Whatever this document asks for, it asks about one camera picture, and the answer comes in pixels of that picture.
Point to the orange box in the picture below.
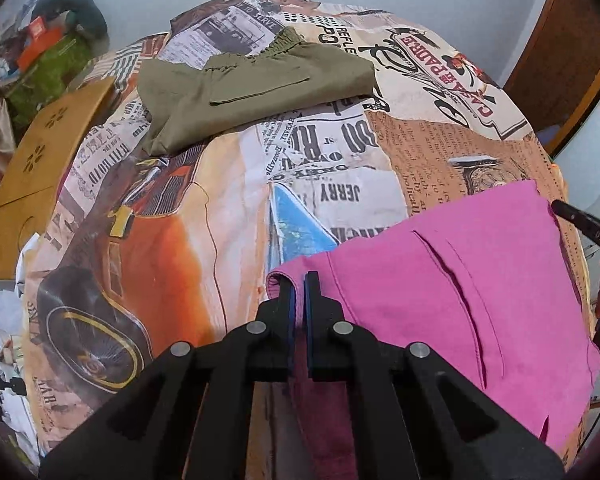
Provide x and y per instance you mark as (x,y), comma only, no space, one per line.
(41,38)

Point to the olive green pants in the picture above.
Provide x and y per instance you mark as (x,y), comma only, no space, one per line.
(187,105)

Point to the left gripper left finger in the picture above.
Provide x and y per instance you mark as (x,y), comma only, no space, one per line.
(186,415)

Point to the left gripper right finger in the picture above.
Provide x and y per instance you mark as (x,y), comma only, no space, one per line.
(413,415)

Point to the newspaper print blanket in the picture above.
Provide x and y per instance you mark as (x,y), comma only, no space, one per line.
(144,251)

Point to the wooden door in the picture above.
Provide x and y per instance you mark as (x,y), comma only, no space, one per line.
(556,80)

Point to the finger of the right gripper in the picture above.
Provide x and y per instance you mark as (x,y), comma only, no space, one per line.
(584,222)

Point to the wooden lap desk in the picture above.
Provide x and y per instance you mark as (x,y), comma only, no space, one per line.
(28,191)

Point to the pink pants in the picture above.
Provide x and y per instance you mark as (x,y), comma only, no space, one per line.
(482,281)

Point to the green storage box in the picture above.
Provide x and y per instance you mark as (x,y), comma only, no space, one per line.
(46,79)

